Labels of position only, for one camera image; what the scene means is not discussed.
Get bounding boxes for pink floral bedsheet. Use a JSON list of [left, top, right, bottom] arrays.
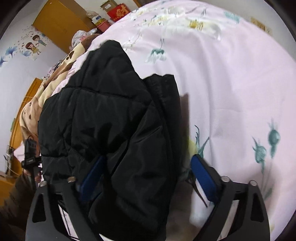
[[52, 0, 296, 241]]

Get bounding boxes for person's left forearm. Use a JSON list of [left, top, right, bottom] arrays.
[[0, 173, 38, 241]]

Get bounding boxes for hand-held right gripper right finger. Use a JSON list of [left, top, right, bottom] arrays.
[[190, 153, 271, 241]]

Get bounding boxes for person's left hand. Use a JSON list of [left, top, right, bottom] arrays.
[[24, 170, 43, 184]]

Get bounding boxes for red box with gold print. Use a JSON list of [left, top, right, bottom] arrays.
[[107, 3, 127, 23]]

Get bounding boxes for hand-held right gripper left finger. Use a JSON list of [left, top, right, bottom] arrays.
[[25, 155, 106, 241]]

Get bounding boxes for black puffer jacket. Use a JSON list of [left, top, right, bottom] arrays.
[[38, 40, 193, 241]]

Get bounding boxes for white plastic bag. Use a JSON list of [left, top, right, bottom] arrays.
[[71, 30, 88, 47]]

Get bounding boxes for cartoon wall poster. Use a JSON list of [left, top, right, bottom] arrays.
[[21, 25, 49, 61]]

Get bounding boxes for yellow wooden wardrobe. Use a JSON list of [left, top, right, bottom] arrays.
[[32, 0, 93, 50]]

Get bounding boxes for brown cardboard box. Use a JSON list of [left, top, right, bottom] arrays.
[[100, 0, 119, 11]]

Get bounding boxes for brown and beige blanket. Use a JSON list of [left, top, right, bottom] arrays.
[[20, 34, 102, 145]]

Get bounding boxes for small red box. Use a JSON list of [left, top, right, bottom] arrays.
[[96, 20, 112, 33]]

